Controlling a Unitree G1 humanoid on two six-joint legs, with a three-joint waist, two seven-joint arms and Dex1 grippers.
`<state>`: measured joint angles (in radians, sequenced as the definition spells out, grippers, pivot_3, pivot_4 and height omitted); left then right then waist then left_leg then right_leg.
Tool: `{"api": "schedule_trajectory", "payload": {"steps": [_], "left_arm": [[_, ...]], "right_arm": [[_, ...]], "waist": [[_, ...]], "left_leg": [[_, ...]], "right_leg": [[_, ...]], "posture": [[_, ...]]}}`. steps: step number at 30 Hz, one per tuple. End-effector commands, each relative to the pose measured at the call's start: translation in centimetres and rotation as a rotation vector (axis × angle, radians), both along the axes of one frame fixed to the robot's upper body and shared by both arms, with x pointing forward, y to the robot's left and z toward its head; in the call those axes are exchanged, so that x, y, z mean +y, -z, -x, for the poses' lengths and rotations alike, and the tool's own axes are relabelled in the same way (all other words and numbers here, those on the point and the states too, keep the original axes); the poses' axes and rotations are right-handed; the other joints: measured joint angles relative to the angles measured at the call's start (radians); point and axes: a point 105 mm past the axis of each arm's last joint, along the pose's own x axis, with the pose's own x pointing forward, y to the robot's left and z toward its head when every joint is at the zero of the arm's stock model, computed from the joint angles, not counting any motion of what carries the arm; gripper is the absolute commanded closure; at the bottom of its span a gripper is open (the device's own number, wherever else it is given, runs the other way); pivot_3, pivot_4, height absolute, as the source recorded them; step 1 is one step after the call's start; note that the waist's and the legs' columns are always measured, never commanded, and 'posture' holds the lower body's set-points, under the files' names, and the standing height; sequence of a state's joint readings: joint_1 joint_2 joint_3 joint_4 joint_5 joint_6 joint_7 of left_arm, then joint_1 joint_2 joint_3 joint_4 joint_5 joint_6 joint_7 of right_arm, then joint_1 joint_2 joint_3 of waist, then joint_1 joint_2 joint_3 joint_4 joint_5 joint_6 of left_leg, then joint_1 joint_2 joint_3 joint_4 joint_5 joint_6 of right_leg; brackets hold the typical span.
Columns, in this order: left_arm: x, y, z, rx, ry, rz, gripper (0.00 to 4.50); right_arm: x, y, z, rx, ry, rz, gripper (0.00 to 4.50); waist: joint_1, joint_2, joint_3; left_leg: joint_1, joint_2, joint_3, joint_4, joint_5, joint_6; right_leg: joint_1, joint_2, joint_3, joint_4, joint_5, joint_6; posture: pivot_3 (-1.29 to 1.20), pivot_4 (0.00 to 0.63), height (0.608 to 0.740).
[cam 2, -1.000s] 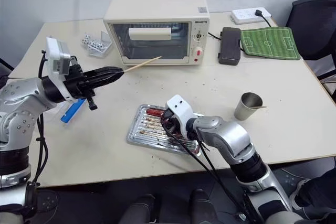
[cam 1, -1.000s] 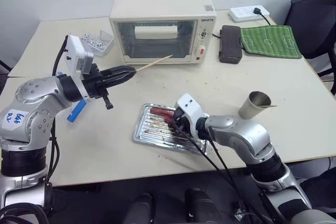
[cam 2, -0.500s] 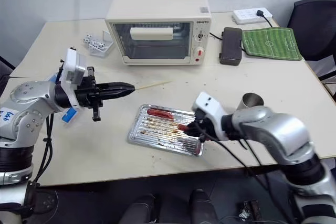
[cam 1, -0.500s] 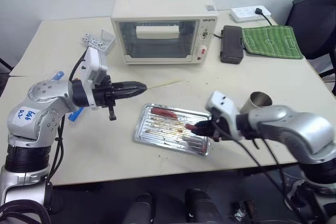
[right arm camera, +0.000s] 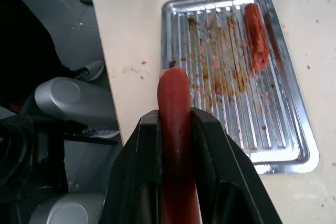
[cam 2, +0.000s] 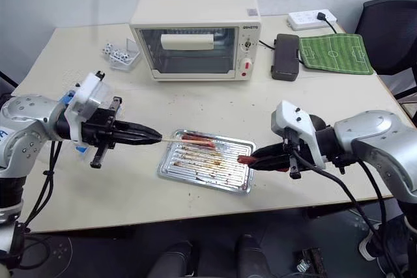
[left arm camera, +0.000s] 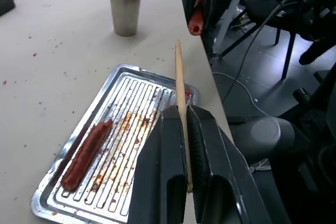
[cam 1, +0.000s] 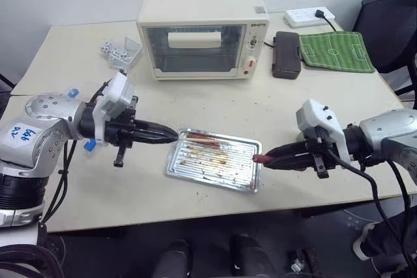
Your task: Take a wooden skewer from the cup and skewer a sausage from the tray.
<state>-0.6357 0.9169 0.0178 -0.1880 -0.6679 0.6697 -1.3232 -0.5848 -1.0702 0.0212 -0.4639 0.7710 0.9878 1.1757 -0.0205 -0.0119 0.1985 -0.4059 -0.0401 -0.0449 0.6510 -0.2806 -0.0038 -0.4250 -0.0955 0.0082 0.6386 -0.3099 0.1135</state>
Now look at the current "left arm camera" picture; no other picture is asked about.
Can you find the black box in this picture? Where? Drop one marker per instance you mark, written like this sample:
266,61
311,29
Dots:
5,1

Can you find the white table leg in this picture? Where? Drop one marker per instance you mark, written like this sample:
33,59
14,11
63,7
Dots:
227,22

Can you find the stainless steel cup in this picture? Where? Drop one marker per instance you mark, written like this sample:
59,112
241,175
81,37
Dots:
125,11

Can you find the red sausage with pierced end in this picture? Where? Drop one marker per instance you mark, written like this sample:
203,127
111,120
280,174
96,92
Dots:
197,19

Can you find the stained metal baking tray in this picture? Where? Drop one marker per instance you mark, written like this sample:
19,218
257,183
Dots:
126,140

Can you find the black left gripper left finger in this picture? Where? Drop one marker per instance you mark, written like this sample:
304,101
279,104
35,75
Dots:
157,171

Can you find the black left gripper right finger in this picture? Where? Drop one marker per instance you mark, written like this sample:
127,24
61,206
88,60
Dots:
223,171

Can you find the pointed wooden skewer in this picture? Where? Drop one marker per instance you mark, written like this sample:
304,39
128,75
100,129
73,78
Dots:
179,77

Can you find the grey robot body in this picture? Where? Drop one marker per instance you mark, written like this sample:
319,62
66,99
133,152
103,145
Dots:
267,134

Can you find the black office chair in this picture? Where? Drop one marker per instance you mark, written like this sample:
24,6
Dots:
302,22

